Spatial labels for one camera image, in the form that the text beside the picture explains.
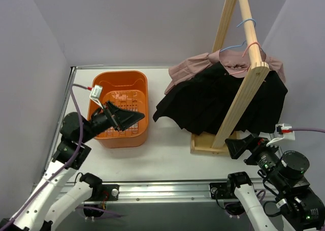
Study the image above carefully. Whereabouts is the black pleated skirt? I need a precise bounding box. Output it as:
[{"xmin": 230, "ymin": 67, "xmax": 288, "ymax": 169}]
[{"xmin": 153, "ymin": 62, "xmax": 288, "ymax": 135}]

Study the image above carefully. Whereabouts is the pink ruffled skirt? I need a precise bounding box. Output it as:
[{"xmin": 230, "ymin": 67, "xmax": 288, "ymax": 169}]
[{"xmin": 164, "ymin": 49, "xmax": 286, "ymax": 95}]

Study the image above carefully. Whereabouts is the pink wire hanger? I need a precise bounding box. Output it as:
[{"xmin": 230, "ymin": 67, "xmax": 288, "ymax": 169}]
[{"xmin": 226, "ymin": 42, "xmax": 262, "ymax": 78}]

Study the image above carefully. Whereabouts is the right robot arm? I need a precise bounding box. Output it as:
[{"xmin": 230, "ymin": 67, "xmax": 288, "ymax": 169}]
[{"xmin": 212, "ymin": 130, "xmax": 324, "ymax": 230}]

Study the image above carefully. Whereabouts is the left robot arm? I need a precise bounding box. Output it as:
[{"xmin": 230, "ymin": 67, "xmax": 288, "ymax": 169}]
[{"xmin": 1, "ymin": 101, "xmax": 145, "ymax": 230}]

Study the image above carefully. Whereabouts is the wooden clothes rack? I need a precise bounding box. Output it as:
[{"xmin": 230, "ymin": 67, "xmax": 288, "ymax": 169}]
[{"xmin": 190, "ymin": 0, "xmax": 270, "ymax": 155}]

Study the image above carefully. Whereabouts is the orange plastic basket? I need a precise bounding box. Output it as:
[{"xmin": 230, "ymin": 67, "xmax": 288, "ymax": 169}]
[{"xmin": 87, "ymin": 70, "xmax": 149, "ymax": 149}]

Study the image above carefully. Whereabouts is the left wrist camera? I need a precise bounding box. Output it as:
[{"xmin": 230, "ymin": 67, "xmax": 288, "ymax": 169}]
[{"xmin": 89, "ymin": 85, "xmax": 103, "ymax": 101}]

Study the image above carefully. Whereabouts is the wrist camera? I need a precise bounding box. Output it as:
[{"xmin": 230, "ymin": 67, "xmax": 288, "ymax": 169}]
[
  {"xmin": 89, "ymin": 85, "xmax": 103, "ymax": 101},
  {"xmin": 266, "ymin": 123, "xmax": 296, "ymax": 147}
]

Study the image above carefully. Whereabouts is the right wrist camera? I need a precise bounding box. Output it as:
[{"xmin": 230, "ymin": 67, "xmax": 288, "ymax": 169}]
[{"xmin": 266, "ymin": 123, "xmax": 296, "ymax": 147}]

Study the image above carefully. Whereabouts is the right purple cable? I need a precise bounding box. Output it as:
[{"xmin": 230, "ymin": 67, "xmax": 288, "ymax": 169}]
[{"xmin": 289, "ymin": 127, "xmax": 325, "ymax": 134}]

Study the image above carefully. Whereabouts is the aluminium mounting rail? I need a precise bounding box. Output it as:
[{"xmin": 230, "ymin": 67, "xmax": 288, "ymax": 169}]
[{"xmin": 43, "ymin": 66, "xmax": 287, "ymax": 205}]

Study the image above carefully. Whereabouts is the blue wire hanger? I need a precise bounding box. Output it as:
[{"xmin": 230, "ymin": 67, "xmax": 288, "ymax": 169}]
[{"xmin": 219, "ymin": 18, "xmax": 267, "ymax": 56}]

